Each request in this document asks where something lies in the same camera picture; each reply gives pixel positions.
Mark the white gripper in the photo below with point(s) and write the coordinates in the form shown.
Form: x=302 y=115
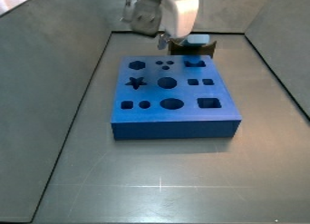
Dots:
x=177 y=19

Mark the light blue square-circle peg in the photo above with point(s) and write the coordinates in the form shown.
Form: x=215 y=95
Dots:
x=196 y=40

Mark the black curved fixture stand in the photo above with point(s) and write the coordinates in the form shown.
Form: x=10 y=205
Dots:
x=191 y=49

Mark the blue foam shape-sorter block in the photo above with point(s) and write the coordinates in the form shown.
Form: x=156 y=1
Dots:
x=169 y=97

